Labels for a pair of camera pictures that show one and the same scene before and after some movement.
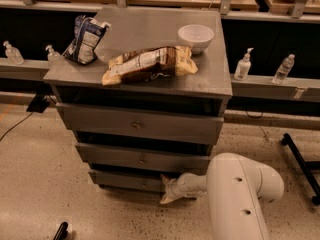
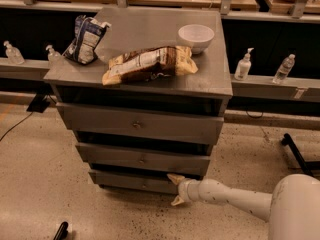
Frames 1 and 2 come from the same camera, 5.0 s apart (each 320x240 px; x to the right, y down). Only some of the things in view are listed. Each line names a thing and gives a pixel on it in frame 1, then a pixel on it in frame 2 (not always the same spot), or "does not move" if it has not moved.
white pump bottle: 243,68 does not move
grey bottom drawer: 132,180 does not move
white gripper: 184,185 to 185,189
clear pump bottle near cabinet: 53,56 does not move
